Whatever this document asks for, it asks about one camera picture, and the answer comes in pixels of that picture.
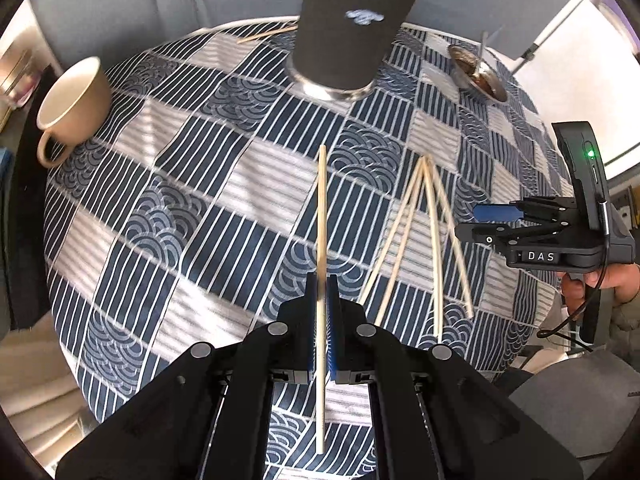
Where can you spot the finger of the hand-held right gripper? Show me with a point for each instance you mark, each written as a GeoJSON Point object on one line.
{"type": "Point", "coordinates": [482, 233]}
{"type": "Point", "coordinates": [495, 212]}

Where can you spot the bunch of wooden chopsticks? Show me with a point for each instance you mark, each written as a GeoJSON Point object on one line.
{"type": "Point", "coordinates": [425, 165]}

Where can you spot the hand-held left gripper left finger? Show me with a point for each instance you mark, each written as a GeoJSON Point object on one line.
{"type": "Point", "coordinates": [312, 330]}

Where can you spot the person's grey clothed leg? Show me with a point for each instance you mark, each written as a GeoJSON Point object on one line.
{"type": "Point", "coordinates": [575, 400]}

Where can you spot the thin wooden chopstick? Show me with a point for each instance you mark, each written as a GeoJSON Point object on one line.
{"type": "Point", "coordinates": [323, 210]}
{"type": "Point", "coordinates": [265, 34]}

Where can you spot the person's right forearm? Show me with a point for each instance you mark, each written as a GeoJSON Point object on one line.
{"type": "Point", "coordinates": [625, 320]}

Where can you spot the person's right hand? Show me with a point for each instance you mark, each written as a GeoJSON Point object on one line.
{"type": "Point", "coordinates": [622, 282]}

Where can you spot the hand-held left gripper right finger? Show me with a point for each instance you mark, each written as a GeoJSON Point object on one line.
{"type": "Point", "coordinates": [334, 340]}

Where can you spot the black cylindrical chopstick holder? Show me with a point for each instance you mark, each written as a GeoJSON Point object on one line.
{"type": "Point", "coordinates": [345, 50]}

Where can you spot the white reflector board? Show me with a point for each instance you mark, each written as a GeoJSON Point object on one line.
{"type": "Point", "coordinates": [560, 30]}

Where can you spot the beige curtain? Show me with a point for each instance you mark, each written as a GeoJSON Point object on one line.
{"type": "Point", "coordinates": [40, 385]}

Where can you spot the small metal sauce bowl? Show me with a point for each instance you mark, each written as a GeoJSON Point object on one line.
{"type": "Point", "coordinates": [467, 72]}

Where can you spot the metal spoon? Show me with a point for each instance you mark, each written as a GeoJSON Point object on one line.
{"type": "Point", "coordinates": [483, 45]}

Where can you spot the beige ceramic mug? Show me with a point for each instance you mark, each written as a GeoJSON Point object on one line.
{"type": "Point", "coordinates": [75, 105]}

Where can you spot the blue white patterned tablecloth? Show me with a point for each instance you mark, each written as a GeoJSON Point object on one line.
{"type": "Point", "coordinates": [200, 185]}

